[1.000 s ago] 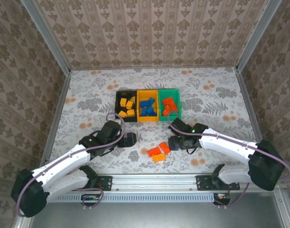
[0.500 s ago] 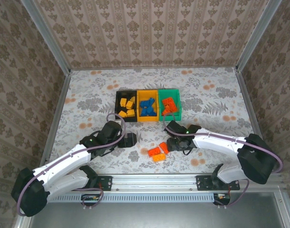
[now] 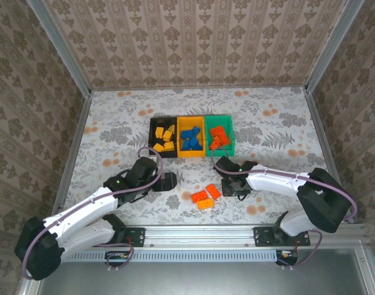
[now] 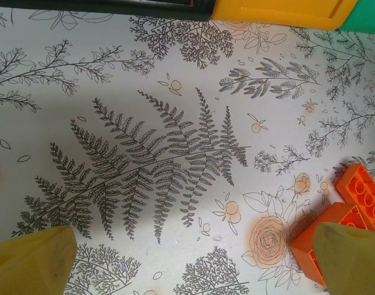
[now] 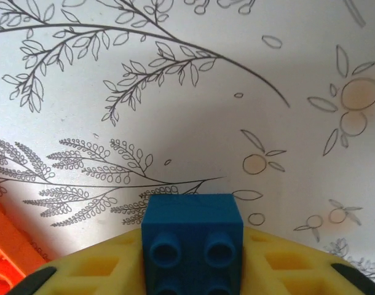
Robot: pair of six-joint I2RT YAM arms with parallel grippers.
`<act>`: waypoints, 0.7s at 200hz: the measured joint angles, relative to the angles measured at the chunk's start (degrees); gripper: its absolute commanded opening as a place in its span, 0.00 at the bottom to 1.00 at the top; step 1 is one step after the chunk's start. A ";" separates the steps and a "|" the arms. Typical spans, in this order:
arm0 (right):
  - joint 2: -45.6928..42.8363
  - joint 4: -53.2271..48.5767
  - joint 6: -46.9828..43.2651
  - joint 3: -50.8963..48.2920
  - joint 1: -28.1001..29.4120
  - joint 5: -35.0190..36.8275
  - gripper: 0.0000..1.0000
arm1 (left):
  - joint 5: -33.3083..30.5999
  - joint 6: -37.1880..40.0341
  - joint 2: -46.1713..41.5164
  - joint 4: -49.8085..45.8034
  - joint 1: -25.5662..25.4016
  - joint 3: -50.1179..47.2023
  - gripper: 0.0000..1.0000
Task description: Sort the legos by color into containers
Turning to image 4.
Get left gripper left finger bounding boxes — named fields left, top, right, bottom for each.
left=0, top=226, right=77, bottom=295

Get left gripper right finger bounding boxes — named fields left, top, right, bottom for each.
left=315, top=221, right=375, bottom=295

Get orange lego brick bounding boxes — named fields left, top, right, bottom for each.
left=334, top=163, right=375, bottom=235
left=290, top=202, right=373, bottom=287

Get floral patterned table cover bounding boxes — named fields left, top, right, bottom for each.
left=0, top=0, right=375, bottom=295

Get green plastic bin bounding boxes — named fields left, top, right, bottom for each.
left=337, top=0, right=375, bottom=35

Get yellow plastic bin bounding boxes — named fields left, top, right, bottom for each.
left=210, top=0, right=358, bottom=32

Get black plastic bin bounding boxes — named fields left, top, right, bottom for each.
left=0, top=0, right=218, bottom=22

